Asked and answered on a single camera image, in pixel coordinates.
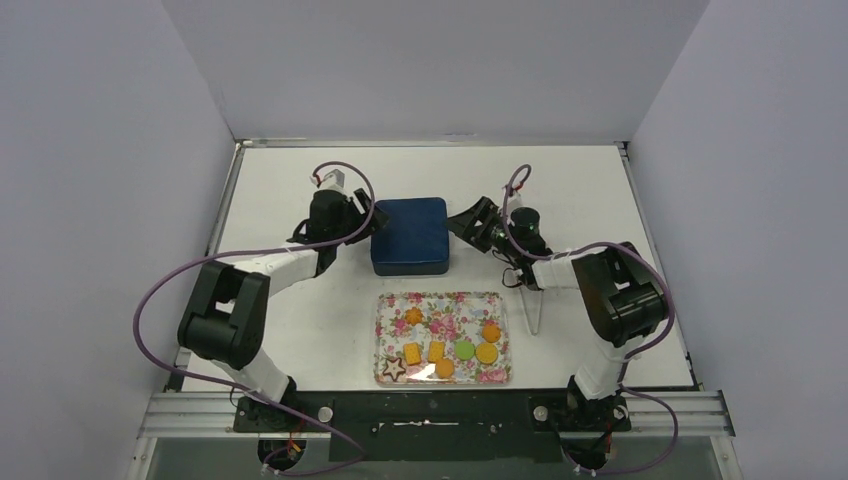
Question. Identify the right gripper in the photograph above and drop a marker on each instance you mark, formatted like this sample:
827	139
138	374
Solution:
486	227

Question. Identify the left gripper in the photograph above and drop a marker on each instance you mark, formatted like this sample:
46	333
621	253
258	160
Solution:
379	218

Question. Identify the dark blue box lid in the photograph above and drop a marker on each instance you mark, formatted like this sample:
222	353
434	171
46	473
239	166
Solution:
416	231

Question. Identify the dark blue square box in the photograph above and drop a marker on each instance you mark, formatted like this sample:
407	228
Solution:
405	269

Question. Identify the pink cat paw tongs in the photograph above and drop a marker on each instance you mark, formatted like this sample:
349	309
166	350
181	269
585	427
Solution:
532	303

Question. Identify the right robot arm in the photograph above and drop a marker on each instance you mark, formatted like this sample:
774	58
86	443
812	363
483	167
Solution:
624	297

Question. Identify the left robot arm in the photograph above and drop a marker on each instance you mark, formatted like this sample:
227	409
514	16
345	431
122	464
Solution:
225	318

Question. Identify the orange flower cookie middle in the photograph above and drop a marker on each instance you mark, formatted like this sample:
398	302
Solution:
413	316

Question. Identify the floral rectangular tray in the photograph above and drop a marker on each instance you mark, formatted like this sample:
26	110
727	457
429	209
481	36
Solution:
448	317

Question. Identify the green round cookie lower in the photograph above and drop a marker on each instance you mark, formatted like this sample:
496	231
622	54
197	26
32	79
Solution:
464	350

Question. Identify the yellow waffle round cookie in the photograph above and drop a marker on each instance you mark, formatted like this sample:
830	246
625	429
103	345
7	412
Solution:
486	353

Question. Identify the square cracker right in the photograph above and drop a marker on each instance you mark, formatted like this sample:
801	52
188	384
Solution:
436	351

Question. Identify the square cracker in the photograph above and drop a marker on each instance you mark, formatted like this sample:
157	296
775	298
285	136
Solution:
436	351
412	354

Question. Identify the square cracker left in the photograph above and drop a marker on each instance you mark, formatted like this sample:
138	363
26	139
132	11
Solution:
412	354

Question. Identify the orange round cookie bottom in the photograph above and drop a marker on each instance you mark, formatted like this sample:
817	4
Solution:
444	368

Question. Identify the star chocolate cookie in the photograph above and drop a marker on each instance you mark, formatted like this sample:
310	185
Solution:
393	370

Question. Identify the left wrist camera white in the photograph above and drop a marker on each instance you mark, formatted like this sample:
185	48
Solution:
334	181

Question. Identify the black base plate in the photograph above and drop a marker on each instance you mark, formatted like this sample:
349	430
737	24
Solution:
445	425

